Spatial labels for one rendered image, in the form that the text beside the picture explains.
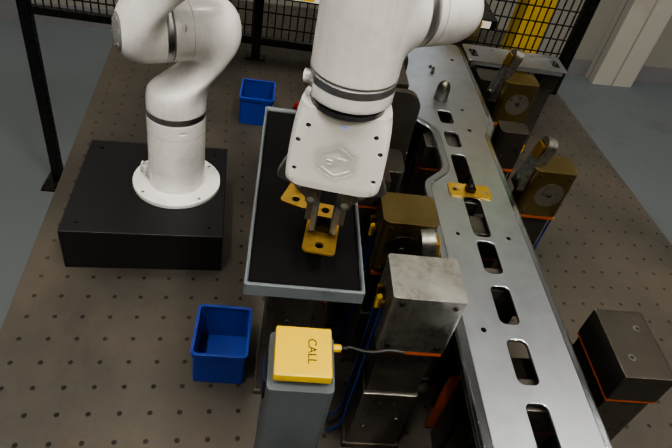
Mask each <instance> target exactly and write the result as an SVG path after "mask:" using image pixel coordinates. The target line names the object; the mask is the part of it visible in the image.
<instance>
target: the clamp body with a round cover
mask: <svg viewBox="0 0 672 448"><path fill-rule="evenodd" d="M370 221H371V224H370V228H369V232H368V235H367V239H366V243H365V246H364V250H363V253H362V258H363V270H364V282H365V296H364V299H363V302H362V304H356V303H349V304H348V308H347V311H346V315H345V318H344V321H343V324H342V325H341V327H340V328H339V329H338V330H337V331H335V332H333V333H332V337H333V336H334V334H336V333H338V332H339V331H340V330H341V329H342V332H341V333H340V334H339V335H338V336H337V337H335V338H333V340H336V339H338V338H339V337H340V336H341V335H342V338H341V339H340V340H339V341H338V342H337V343H335V344H339V343H341V342H342V344H347V345H352V346H355V347H358V348H359V347H360V344H361V341H362V338H363V335H364V332H365V329H366V326H367V323H368V320H369V317H370V313H371V310H372V304H373V301H374V298H375V295H376V292H377V291H376V288H377V285H378V283H380V279H381V276H382V273H383V270H384V267H385V264H386V261H387V258H388V255H389V254H390V253H394V254H405V255H416V256H417V255H418V240H419V230H420V229H431V228H434V229H435V232H437V229H438V226H439V219H438V215H437V211H436V207H435V203H434V200H433V199H432V198H431V197H429V196H421V195H412V194H403V193H393V192H386V195H385V196H383V197H380V199H379V202H378V206H377V210H376V213H375V215H371V217H370ZM344 324H345V325H344ZM357 353H358V352H356V351H352V350H347V353H343V360H347V361H355V359H356V356H357Z"/></svg>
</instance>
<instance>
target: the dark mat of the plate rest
mask: <svg viewBox="0 0 672 448"><path fill-rule="evenodd" d="M295 116H296V114H289V113H281V112H273V111H268V114H267V122H266V131H265V139H264V148H263V157H262V165H261V174H260V183H259V191H258V200H257V209H256V217H255V226H254V234H253V243H252V252H251V260H250V269H249V278H248V281H249V282H257V283H269V284H281V285H293V286H305V287H317V288H329V289H341V290H353V291H360V278H359V265H358V252H357V239H356V226H355V213H354V204H353V205H351V206H350V209H349V210H347V211H346V214H345V218H344V223H343V226H340V225H339V229H338V236H337V243H336V250H335V254H334V256H331V257H329V256H324V255H319V254H313V253H308V252H304V251H303V250H302V243H303V239H304V234H305V229H306V224H307V220H308V219H304V218H305V212H306V209H305V210H303V209H300V208H297V207H294V206H291V205H288V204H286V203H283V202H281V197H282V195H283V194H284V192H285V191H286V189H287V188H288V186H289V185H290V182H288V181H286V180H284V179H282V178H281V177H279V176H278V175H277V171H278V168H279V165H280V164H281V162H282V161H283V159H284V158H285V156H286V155H287V153H288V148H289V143H290V138H291V133H292V128H293V123H294V119H295ZM321 192H322V195H321V200H320V203H324V204H329V205H334V203H335V198H336V194H337V195H338V193H334V192H329V191H324V190H321Z"/></svg>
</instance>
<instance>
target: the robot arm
mask: <svg viewBox="0 0 672 448"><path fill-rule="evenodd" d="M483 12H484V0H320V1H319V8H318V15H317V22H316V29H315V35H314V42H313V49H312V56H311V62H310V66H311V69H310V68H305V70H304V72H303V82H308V83H309V86H308V87H307V88H306V90H305V92H304V93H303V95H302V98H301V100H300V103H299V106H298V109H297V112H296V116H295V119H294V123H293V128H292V133H291V138H290V143H289V148H288V153H287V155H286V156H285V158H284V159H283V161H282V162H281V164H280V165H279V168H278V171H277V175H278V176H279V177H281V178H282V179H284V180H286V181H288V182H290V183H291V182H292V183H294V185H295V187H296V188H297V189H298V190H299V191H300V192H301V193H302V194H303V195H304V196H305V201H306V203H307V206H306V212H305V218H304V219H308V220H310V224H309V229H308V230H310V231H313V230H315V225H316V220H317V215H318V210H319V205H320V200H321V195H322V192H321V190H324V191H329V192H334V193H338V195H337V194H336V198H335V203H334V208H333V212H332V217H331V224H330V229H329V233H331V234H330V235H335V232H336V227H337V225H340V226H343V223H344V218H345V214H346V211H347V210H349V209H350V206H351V205H353V204H356V203H358V202H360V201H362V200H364V199H365V198H367V197H369V198H375V197H383V196H385V195H386V183H385V178H384V170H385V165H386V161H387V156H388V151H389V146H390V140H391V134H392V123H393V111H392V105H391V104H392V102H393V98H394V94H395V90H396V86H397V83H398V78H399V75H400V71H401V68H402V64H403V61H404V59H405V58H406V56H407V55H408V54H409V53H410V52H411V51H412V50H413V49H415V48H420V47H431V46H441V45H448V44H452V43H456V42H460V41H462V40H464V39H465V38H467V37H469V36H470V35H471V34H472V33H473V32H474V31H475V30H476V29H477V27H478V26H479V24H480V22H481V20H482V17H483ZM111 21H112V22H111V27H112V30H111V32H112V37H113V41H114V45H115V47H116V48H117V49H118V51H119V52H120V53H121V54H122V55H123V56H124V57H125V58H127V59H128V60H131V61H133V62H137V63H142V64H155V63H169V62H177V63H176V64H174V65H173V66H171V67H170V68H168V69H167V70H165V71H163V72H162V73H160V74H158V75H157V76H155V77H154V78H153V79H152V80H150V82H149V83H148V84H147V87H146V92H145V106H146V126H147V146H148V160H147V161H141V165H140V166H139V167H138V168H137V169H136V171H135V172H134V175H133V188H134V190H135V192H136V194H137V195H138V196H139V197H140V198H141V199H142V200H144V201H145V202H147V203H149V204H151V205H154V206H157V207H161V208H166V209H186V208H192V207H196V206H199V205H201V204H204V203H206V202H207V201H209V200H210V199H212V198H213V197H214V196H215V195H216V193H217V192H218V190H219V187H220V175H219V173H218V171H217V170H216V168H215V167H214V166H213V165H211V164H210V163H209V162H207V161H205V141H206V105H207V94H208V90H209V88H210V86H211V84H212V83H213V82H214V81H215V80H216V78H217V77H218V76H219V75H220V74H221V73H222V72H223V70H224V69H225V68H226V67H227V66H228V64H229V63H230V62H231V61H232V59H233V58H234V56H235V54H236V53H237V51H238V48H239V46H240V43H241V37H242V25H241V20H240V16H239V14H238V12H237V10H236V8H235V7H234V6H233V5H232V4H231V3H230V2H229V1H228V0H119V1H118V2H117V4H116V7H115V9H114V12H113V16H112V18H111Z"/></svg>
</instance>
